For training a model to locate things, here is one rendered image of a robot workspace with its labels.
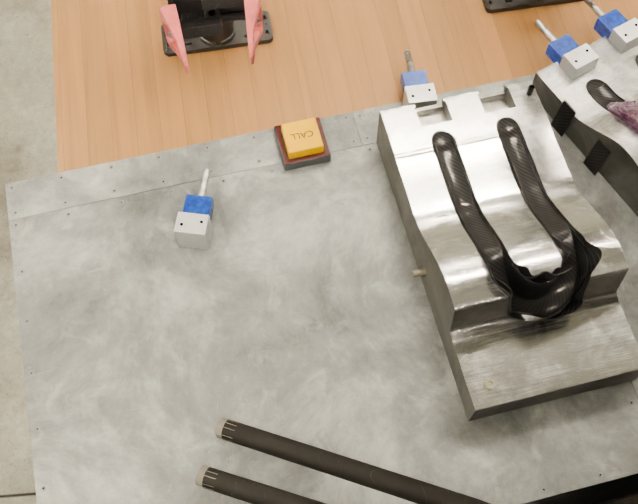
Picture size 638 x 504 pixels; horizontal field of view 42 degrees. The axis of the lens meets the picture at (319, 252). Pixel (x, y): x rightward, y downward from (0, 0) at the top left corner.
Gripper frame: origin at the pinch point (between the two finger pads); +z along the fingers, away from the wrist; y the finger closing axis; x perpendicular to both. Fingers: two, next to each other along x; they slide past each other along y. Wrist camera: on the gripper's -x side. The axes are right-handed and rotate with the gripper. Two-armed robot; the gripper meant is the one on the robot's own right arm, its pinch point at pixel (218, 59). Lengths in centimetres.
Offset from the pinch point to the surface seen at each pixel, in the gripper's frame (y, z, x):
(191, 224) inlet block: -8.4, 3.6, 34.5
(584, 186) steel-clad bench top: 57, 5, 40
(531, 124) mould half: 48, -3, 31
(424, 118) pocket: 31.6, -9.1, 33.8
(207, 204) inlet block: -5.6, -0.3, 35.8
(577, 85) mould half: 59, -12, 35
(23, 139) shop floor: -60, -77, 121
